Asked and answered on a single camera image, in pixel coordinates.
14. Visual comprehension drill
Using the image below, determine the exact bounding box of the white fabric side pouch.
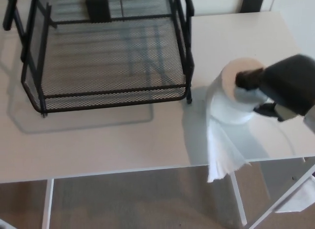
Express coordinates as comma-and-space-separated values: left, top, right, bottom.
274, 174, 315, 214

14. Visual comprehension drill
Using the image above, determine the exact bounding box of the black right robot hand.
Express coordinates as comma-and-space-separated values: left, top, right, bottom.
235, 54, 315, 123

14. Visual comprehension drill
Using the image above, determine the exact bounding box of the black cabinet handle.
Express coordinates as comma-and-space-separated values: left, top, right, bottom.
85, 0, 111, 22
242, 0, 266, 13

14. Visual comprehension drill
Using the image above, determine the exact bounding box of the black mesh file tray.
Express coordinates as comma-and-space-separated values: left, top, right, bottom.
2, 0, 195, 119

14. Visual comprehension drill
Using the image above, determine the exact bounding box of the white toilet paper roll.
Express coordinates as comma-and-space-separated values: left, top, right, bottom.
206, 57, 269, 184

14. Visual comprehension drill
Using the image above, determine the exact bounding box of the white cabinet row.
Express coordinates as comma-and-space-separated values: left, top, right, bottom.
0, 0, 315, 22

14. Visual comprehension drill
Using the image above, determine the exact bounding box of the white desk with metal frame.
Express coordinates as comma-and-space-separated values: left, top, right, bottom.
0, 11, 315, 229

